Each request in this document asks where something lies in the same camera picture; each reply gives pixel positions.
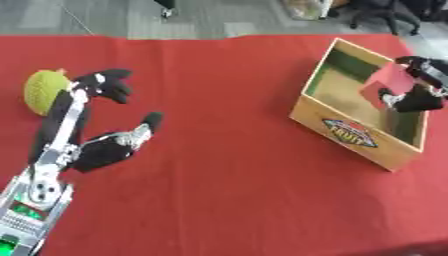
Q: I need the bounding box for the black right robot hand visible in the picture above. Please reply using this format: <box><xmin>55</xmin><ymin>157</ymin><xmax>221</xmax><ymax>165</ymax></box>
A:
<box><xmin>376</xmin><ymin>55</ymin><xmax>448</xmax><ymax>114</ymax></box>

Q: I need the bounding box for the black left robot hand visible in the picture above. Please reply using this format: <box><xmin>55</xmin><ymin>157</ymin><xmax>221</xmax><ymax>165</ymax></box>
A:
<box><xmin>26</xmin><ymin>68</ymin><xmax>167</xmax><ymax>175</ymax></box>

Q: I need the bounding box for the tan cardboard box green inside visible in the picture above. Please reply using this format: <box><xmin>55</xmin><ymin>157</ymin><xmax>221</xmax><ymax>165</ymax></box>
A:
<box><xmin>288</xmin><ymin>37</ymin><xmax>431</xmax><ymax>173</ymax></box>

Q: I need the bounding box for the yellow-green round toy fruit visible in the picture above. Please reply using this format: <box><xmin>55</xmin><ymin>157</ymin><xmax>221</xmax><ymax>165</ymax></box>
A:
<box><xmin>22</xmin><ymin>68</ymin><xmax>74</xmax><ymax>117</ymax></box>

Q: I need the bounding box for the black office chair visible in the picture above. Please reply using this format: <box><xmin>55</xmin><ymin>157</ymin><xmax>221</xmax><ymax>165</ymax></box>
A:
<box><xmin>327</xmin><ymin>0</ymin><xmax>424</xmax><ymax>36</ymax></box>

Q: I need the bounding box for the pale bag on floor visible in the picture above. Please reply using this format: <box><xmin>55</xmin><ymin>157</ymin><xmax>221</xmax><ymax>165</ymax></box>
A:
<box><xmin>283</xmin><ymin>0</ymin><xmax>335</xmax><ymax>21</ymax></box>

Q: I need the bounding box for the black chair leg with caster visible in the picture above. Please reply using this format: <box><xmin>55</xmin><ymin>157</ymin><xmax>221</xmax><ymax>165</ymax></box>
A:
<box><xmin>152</xmin><ymin>0</ymin><xmax>179</xmax><ymax>20</ymax></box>

